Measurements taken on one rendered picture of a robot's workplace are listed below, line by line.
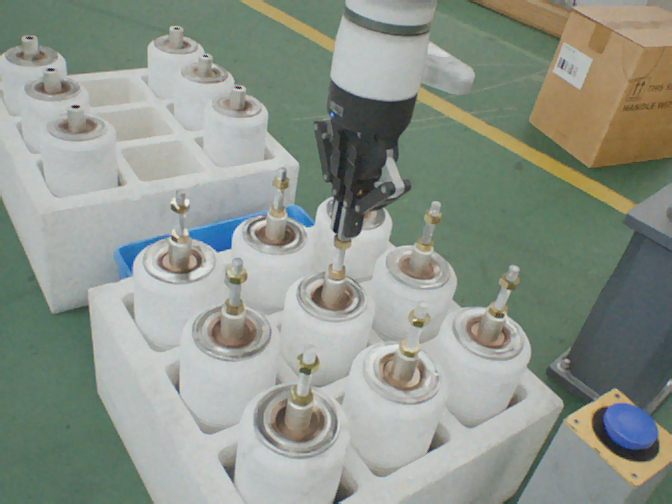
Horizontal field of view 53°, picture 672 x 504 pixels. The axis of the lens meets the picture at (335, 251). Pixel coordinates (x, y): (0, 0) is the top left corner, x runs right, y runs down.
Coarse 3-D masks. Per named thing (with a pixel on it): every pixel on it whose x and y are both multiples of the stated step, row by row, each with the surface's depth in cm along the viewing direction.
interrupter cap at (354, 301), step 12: (312, 276) 72; (324, 276) 73; (348, 276) 73; (300, 288) 70; (312, 288) 71; (348, 288) 72; (360, 288) 72; (300, 300) 69; (312, 300) 69; (348, 300) 70; (360, 300) 70; (312, 312) 68; (324, 312) 68; (336, 312) 68; (348, 312) 69; (360, 312) 69
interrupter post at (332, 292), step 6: (324, 282) 69; (330, 282) 68; (336, 282) 68; (342, 282) 68; (324, 288) 69; (330, 288) 68; (336, 288) 68; (342, 288) 69; (324, 294) 69; (330, 294) 69; (336, 294) 69; (342, 294) 70; (324, 300) 70; (330, 300) 69; (336, 300) 70
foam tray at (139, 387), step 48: (96, 288) 76; (96, 336) 79; (144, 384) 67; (336, 384) 71; (528, 384) 75; (144, 432) 71; (192, 432) 63; (480, 432) 68; (528, 432) 72; (144, 480) 77; (192, 480) 60; (384, 480) 62; (432, 480) 63; (480, 480) 72
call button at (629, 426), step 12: (612, 408) 53; (624, 408) 53; (636, 408) 54; (612, 420) 52; (624, 420) 52; (636, 420) 53; (648, 420) 53; (612, 432) 52; (624, 432) 51; (636, 432) 52; (648, 432) 52; (624, 444) 52; (636, 444) 51; (648, 444) 51
